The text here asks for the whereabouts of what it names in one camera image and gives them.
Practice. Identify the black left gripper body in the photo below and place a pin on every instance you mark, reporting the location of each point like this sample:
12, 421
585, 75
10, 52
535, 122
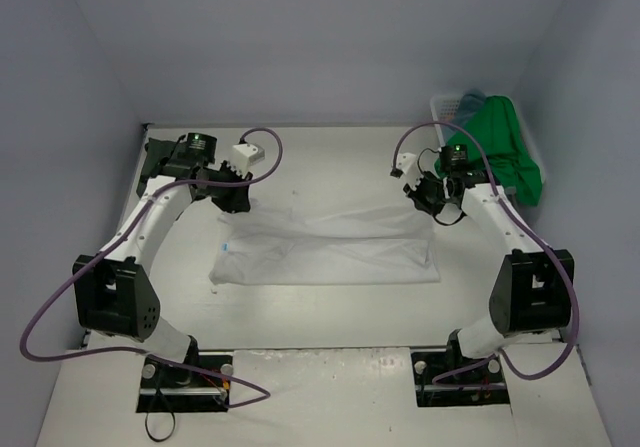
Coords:
232, 193

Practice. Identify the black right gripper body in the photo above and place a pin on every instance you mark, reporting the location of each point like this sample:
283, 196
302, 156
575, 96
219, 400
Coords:
423, 193

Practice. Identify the white t shirt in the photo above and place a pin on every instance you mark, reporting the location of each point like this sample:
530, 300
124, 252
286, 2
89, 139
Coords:
384, 245

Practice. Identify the grey t shirt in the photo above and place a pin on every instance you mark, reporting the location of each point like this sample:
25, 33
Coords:
157, 154

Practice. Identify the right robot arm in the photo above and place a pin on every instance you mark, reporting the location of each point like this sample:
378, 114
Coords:
529, 295

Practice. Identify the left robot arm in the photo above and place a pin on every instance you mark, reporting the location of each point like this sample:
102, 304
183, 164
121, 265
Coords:
115, 297

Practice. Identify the white laundry basket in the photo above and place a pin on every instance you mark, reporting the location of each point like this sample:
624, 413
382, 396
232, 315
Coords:
444, 108

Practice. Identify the light blue garment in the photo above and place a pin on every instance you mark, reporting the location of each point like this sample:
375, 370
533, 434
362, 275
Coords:
471, 103

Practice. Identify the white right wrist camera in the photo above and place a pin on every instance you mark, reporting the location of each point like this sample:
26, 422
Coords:
406, 169

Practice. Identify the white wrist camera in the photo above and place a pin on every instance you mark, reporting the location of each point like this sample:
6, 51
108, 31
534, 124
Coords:
244, 156
406, 169

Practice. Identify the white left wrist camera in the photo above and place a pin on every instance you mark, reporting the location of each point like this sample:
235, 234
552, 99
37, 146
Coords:
244, 156

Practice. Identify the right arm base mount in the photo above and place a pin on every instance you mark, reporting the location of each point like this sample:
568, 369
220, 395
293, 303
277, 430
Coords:
482, 386

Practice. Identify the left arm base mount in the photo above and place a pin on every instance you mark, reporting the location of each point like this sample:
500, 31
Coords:
165, 389

